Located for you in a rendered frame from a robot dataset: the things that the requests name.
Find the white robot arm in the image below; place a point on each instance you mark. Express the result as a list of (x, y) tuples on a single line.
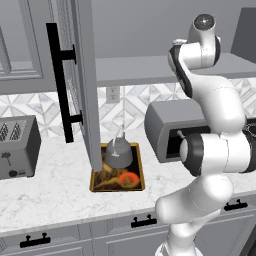
[(220, 110)]

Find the grey kettle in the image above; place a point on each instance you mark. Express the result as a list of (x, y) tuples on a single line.
[(119, 154)]

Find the gold-rimmed dark patterned tray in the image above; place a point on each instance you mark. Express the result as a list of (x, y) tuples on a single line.
[(110, 183)]

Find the grey open cabinet door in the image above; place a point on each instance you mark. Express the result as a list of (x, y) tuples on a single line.
[(86, 83)]

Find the grey closed cabinet door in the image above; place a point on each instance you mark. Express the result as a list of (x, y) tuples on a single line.
[(23, 40)]

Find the grey drawer front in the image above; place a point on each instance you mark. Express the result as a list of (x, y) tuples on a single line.
[(245, 200), (123, 222), (50, 235)]

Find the grey toaster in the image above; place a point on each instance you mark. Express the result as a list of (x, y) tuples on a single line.
[(16, 146)]

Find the grey base cupboard door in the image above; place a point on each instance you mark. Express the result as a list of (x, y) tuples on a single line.
[(133, 245), (226, 236)]

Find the black hob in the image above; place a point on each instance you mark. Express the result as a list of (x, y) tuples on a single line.
[(250, 128)]

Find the white wall outlet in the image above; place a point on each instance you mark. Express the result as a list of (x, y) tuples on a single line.
[(112, 94)]

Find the grey wall cabinet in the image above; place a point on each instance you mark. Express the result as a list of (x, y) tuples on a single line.
[(140, 68)]

